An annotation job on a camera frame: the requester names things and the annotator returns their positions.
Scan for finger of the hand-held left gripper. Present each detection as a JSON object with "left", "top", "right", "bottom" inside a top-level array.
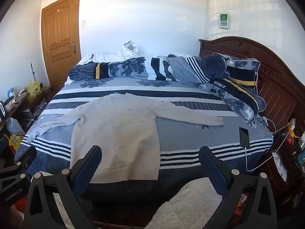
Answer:
[{"left": 0, "top": 145, "right": 37, "bottom": 189}]

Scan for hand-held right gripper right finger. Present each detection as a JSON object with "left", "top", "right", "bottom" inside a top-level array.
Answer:
[{"left": 198, "top": 146, "right": 278, "bottom": 229}]

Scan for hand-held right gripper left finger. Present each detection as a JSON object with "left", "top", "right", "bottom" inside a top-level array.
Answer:
[{"left": 24, "top": 145, "right": 103, "bottom": 229}]

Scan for beige knit sweater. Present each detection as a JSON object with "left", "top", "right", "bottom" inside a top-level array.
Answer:
[{"left": 26, "top": 93, "right": 224, "bottom": 184}]

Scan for person's white quilted pants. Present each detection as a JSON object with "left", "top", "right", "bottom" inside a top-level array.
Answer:
[{"left": 53, "top": 178, "right": 224, "bottom": 229}]

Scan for black smartphone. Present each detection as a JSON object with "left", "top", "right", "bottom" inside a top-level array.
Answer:
[{"left": 239, "top": 127, "right": 250, "bottom": 149}]

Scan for blue white striped blanket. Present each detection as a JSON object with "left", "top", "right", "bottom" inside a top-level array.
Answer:
[{"left": 20, "top": 52, "right": 274, "bottom": 201}]

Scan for dark wooden side desk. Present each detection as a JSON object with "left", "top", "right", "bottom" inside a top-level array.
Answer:
[{"left": 0, "top": 86, "right": 51, "bottom": 134}]

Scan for yellow plastic bag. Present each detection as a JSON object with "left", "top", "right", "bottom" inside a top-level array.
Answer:
[{"left": 26, "top": 81, "right": 40, "bottom": 101}]

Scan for floral pillow with yellow stripe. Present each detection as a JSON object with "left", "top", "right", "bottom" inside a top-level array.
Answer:
[
  {"left": 210, "top": 78, "right": 266, "bottom": 129},
  {"left": 213, "top": 52, "right": 261, "bottom": 87}
]

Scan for dark wooden nightstand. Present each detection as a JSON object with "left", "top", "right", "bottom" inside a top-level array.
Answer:
[{"left": 272, "top": 124, "right": 305, "bottom": 206}]

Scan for dark wooden headboard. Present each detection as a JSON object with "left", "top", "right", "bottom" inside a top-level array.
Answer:
[{"left": 199, "top": 36, "right": 305, "bottom": 196}]

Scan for blue floral pillow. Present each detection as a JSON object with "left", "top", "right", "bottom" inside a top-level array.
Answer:
[{"left": 68, "top": 57, "right": 147, "bottom": 80}]

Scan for white crumpled cloth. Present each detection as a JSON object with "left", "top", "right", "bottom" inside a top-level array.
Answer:
[{"left": 81, "top": 41, "right": 146, "bottom": 65}]

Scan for wooden door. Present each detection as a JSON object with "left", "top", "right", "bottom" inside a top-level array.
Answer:
[{"left": 41, "top": 0, "right": 83, "bottom": 91}]

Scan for white charging cable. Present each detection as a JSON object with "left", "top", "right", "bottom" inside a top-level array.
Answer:
[{"left": 244, "top": 116, "right": 296, "bottom": 172}]

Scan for white wall panel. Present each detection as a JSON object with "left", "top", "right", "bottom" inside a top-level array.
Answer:
[{"left": 219, "top": 12, "right": 229, "bottom": 28}]

